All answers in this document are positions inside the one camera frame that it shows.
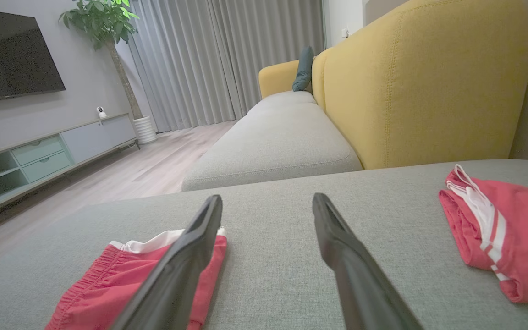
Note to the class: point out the small white security camera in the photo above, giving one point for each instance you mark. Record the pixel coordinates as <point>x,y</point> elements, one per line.
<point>101,112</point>

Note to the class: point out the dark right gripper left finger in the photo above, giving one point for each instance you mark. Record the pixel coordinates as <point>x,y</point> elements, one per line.
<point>172,284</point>

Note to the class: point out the teal throw pillow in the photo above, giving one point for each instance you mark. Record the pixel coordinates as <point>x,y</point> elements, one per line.
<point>304,68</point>

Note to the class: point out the red Bulls 23 jersey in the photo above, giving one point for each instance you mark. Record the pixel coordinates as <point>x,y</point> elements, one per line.
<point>520,229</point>

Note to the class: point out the grey sofa seat cushion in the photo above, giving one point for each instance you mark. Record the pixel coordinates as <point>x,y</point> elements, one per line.
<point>287,98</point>

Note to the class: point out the white ribbed plant pot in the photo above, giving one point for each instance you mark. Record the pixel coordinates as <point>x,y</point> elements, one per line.
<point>145,130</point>

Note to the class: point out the yellow sofa backrest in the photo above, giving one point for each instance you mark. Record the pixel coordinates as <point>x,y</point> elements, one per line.
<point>429,82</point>

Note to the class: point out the yellow sofa armrest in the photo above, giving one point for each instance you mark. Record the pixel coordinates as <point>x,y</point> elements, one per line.
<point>277,78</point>

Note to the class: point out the white wall switch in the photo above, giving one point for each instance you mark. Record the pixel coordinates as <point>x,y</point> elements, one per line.
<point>344,33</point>

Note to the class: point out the red mesh shorts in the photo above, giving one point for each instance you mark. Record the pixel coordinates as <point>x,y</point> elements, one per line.
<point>103,288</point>

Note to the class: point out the grey back cushion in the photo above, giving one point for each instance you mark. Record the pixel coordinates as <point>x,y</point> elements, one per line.
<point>273,146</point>

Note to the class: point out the black flat television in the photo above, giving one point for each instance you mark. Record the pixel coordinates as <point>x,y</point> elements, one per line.
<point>7,59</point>

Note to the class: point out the large grey sofa ottoman cushion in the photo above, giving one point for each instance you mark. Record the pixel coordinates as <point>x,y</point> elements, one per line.
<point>268,256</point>

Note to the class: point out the green indoor tree plant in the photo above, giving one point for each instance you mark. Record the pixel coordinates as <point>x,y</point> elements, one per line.
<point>101,23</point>

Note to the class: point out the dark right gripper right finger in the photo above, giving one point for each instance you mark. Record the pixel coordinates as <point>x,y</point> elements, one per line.
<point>360,284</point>

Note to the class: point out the grey pleated curtain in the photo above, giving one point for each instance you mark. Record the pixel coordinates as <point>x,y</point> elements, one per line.
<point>209,59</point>

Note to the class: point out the pale green TV cabinet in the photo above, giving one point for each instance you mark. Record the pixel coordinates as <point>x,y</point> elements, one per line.
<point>44,156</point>

